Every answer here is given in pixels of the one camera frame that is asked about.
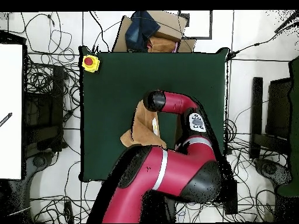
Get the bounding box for tan terry towel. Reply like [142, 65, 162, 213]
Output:
[120, 100, 168, 150]

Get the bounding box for black flat bar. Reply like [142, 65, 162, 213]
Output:
[249, 76, 264, 160]

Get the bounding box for dark green table cloth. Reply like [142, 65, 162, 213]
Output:
[79, 45, 231, 183]

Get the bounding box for brown folded cloth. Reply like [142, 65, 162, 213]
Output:
[147, 36, 177, 53]

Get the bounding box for yellow emergency stop button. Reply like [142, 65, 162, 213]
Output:
[81, 54, 101, 74]

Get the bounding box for blue jeans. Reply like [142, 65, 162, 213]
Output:
[124, 10, 161, 53]

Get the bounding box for brown cardboard box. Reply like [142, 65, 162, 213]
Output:
[112, 10, 197, 53]

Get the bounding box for black equipment rack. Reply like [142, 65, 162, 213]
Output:
[23, 65, 68, 159]

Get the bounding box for black power box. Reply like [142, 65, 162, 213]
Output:
[224, 179, 238, 215]

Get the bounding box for black round knob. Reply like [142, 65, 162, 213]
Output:
[32, 155, 46, 167]
[262, 163, 277, 176]

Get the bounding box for black power strip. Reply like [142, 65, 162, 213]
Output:
[63, 200, 75, 224]

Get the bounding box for dark grey stand base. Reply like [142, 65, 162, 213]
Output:
[253, 157, 294, 190]
[22, 150, 59, 223]

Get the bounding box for black panel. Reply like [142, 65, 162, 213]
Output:
[265, 77, 293, 139]

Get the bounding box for white panel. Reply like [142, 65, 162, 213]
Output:
[0, 43, 23, 180]

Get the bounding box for striped black rod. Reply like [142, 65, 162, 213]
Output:
[0, 112, 13, 128]

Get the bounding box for dark green fabric panel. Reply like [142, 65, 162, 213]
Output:
[288, 55, 299, 197]

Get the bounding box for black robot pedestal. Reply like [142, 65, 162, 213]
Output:
[140, 191, 180, 223]

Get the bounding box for black cable tangle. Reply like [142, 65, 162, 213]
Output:
[175, 117, 289, 223]
[30, 160, 101, 224]
[20, 11, 81, 131]

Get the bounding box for black cable with connector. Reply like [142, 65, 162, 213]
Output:
[225, 20, 299, 62]

